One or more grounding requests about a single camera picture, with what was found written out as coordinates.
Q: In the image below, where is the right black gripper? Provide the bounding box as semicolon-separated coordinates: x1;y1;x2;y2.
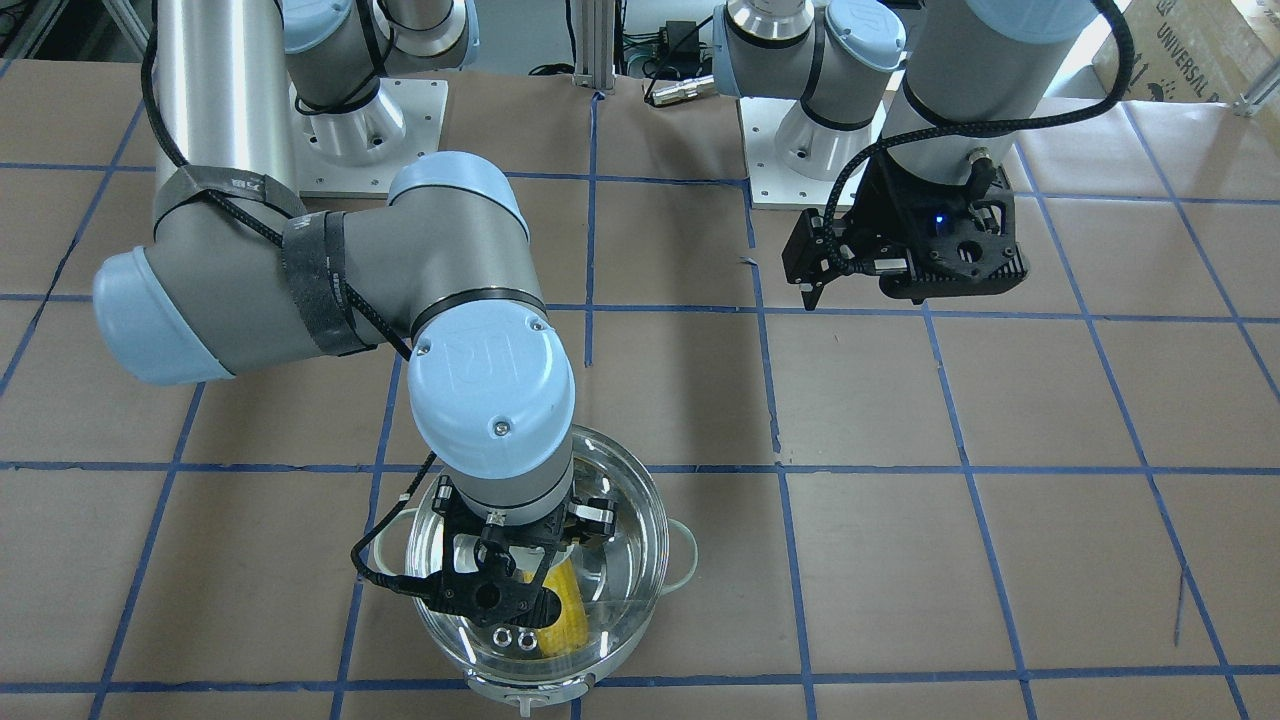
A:
404;478;614;626

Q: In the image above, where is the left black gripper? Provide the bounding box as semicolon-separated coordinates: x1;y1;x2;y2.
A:
782;152;1030;310

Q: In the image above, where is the yellow corn cob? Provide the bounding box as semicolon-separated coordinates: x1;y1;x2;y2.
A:
518;557;589;659

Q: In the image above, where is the clear glass pot lid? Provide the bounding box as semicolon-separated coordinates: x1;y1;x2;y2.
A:
404;424;671;682

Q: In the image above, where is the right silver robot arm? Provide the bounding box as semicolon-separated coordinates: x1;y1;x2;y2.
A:
92;1;614;629

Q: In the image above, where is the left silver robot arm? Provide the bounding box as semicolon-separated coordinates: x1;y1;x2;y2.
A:
712;1;1137;310

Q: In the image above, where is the pale green cooking pot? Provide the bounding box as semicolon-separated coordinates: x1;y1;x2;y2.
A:
376;430;699;715

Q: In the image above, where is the brown paper table cover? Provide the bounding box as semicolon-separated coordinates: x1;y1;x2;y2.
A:
1;61;1279;719

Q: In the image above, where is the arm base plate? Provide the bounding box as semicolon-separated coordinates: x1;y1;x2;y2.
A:
739;97;886;210
291;79;449;199

